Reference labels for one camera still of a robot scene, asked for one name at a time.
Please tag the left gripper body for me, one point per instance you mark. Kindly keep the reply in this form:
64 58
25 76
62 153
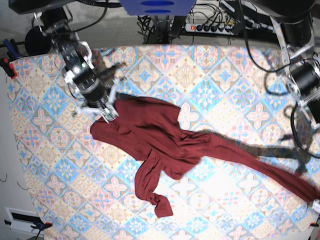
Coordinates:
316 205

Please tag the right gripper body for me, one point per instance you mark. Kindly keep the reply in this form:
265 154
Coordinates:
99 99

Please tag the dark red t-shirt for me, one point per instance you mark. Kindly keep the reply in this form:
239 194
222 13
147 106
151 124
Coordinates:
147 129

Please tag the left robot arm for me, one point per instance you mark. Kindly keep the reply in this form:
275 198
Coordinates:
293 25

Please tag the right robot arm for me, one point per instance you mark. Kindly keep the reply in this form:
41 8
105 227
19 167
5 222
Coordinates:
83 73

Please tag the orange clamp lower right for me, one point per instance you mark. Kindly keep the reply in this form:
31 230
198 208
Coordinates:
315 224

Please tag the black round stool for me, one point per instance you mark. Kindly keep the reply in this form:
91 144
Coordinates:
36 43

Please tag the orange black clamp upper left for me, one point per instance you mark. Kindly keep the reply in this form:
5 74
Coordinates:
8 67

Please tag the orange black clamp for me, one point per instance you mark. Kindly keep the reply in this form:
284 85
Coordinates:
8 67
40 225

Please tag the patterned tablecloth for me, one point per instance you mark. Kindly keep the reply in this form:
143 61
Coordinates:
86 188

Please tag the white power strip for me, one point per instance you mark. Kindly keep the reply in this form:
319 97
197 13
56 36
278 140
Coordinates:
208 29

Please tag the orange black clamp lower left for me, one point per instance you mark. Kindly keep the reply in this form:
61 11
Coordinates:
40 225

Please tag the white floor box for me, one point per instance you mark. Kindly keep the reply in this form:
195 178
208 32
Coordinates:
23 215

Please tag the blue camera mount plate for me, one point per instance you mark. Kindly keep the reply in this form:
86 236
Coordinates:
157 7

